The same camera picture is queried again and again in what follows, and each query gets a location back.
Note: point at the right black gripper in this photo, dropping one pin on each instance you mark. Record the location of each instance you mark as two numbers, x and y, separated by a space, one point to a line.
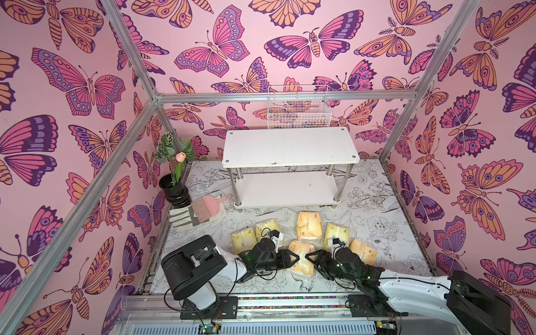
324 262

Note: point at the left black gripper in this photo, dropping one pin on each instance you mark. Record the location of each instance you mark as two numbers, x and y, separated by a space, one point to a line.
280 259

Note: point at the orange tissue pack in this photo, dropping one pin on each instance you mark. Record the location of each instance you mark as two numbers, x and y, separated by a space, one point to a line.
367 254
302 266
309 226

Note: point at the yellow tissue pack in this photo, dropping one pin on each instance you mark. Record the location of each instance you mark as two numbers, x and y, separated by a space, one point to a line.
244 240
265 228
335 232

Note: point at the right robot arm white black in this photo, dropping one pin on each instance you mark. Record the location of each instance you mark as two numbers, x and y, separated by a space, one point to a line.
459 298

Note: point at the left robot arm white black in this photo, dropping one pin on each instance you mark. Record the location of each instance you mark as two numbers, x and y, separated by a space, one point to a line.
190 269

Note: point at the white two-tier shelf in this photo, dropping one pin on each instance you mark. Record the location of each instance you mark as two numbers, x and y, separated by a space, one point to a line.
292 167

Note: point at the pink brush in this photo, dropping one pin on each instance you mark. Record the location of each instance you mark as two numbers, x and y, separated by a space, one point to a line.
208 207

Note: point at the black vase with plant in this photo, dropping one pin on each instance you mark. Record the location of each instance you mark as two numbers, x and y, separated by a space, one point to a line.
178 154

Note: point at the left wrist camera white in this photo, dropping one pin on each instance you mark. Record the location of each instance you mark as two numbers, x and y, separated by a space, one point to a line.
276 237

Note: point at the white wire basket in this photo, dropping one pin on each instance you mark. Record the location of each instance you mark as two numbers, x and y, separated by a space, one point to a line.
293 108

